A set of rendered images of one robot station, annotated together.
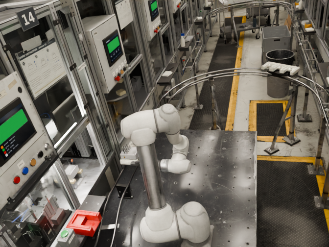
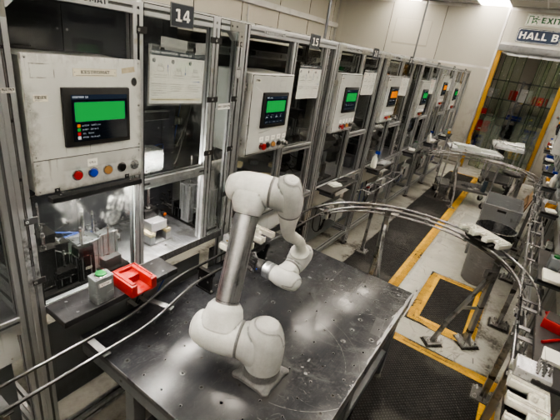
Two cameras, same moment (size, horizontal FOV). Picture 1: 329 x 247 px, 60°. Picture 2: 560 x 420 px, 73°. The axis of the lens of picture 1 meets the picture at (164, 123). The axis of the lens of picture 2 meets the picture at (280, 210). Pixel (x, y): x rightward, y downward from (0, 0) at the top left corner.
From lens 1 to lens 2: 0.38 m
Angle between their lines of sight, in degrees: 13
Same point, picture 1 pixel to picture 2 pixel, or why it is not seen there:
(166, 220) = (227, 322)
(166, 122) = (282, 196)
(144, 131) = (250, 195)
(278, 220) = not seen: outside the picture
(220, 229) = (294, 378)
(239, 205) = (337, 363)
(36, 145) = (122, 153)
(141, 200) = not seen: hidden behind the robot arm
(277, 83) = (479, 263)
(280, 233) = not seen: outside the picture
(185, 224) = (247, 339)
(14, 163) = (86, 156)
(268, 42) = (488, 211)
